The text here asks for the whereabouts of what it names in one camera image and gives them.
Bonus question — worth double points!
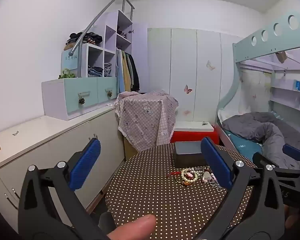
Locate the yellow hanging coat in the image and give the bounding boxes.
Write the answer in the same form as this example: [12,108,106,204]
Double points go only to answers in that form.
[121,51,131,92]

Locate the pink stone pendant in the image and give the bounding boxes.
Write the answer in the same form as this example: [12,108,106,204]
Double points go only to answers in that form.
[202,169,217,183]

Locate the teal stair drawer unit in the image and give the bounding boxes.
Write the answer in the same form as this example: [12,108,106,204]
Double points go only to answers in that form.
[41,76,118,121]

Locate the red box with white lid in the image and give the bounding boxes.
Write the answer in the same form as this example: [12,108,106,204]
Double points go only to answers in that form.
[170,121,219,145]

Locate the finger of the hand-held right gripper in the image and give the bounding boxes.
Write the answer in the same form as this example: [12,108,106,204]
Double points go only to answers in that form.
[252,152,300,208]
[282,144,300,167]

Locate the grey duvet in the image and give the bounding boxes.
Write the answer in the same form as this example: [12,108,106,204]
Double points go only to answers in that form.
[222,112,300,170]

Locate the long white cabinet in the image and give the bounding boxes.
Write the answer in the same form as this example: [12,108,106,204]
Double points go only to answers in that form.
[0,107,127,230]

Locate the silver chain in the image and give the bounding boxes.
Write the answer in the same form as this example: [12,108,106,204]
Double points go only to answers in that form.
[210,181,225,193]

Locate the dark grey metal box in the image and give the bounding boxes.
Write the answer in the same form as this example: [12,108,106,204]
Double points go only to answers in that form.
[174,141,210,168]

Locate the green toy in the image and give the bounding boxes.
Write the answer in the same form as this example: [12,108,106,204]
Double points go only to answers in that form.
[58,68,76,79]

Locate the grey metal handrail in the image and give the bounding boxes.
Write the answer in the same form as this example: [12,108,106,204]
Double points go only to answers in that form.
[68,0,136,57]

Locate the lilac cubby shelf unit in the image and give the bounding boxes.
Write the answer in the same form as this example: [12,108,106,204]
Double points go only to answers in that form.
[61,10,134,78]

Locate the brown polka dot tablecloth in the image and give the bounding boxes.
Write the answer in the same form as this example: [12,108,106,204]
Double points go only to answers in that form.
[105,144,262,240]

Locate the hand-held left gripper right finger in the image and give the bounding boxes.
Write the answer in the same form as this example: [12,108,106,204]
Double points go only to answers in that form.
[197,137,285,240]

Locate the white wardrobe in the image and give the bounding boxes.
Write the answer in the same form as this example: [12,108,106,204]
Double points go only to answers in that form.
[147,27,244,126]

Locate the person's left hand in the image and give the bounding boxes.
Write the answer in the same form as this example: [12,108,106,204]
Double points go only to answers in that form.
[107,215,157,240]

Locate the light blue hanging shirt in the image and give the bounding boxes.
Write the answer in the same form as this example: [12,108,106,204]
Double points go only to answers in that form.
[115,50,126,94]

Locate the pile of dark clothes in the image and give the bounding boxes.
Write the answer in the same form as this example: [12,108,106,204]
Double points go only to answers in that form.
[66,32,103,47]

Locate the folded jeans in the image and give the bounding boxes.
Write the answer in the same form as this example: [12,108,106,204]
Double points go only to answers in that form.
[87,65,104,77]

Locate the teal bunk bed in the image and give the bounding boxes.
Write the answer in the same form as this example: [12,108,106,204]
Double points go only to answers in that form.
[216,9,300,157]

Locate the brown cardboard box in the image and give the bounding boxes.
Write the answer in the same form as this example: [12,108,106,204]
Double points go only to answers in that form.
[123,134,138,161]

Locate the pink checkered bear cloth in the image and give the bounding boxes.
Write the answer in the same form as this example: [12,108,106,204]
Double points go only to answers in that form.
[114,89,179,153]

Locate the black hanging jacket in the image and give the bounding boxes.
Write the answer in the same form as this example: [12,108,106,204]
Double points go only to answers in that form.
[129,53,140,92]

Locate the cream bead bracelet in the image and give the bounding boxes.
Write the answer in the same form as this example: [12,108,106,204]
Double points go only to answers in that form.
[181,168,199,183]

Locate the person's right hand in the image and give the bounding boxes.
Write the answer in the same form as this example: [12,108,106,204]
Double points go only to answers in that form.
[284,204,300,229]

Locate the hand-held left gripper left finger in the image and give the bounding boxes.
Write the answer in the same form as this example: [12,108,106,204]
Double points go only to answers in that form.
[18,137,113,240]

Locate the dark red bead bracelet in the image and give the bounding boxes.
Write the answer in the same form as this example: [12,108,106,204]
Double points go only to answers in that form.
[174,175,193,187]

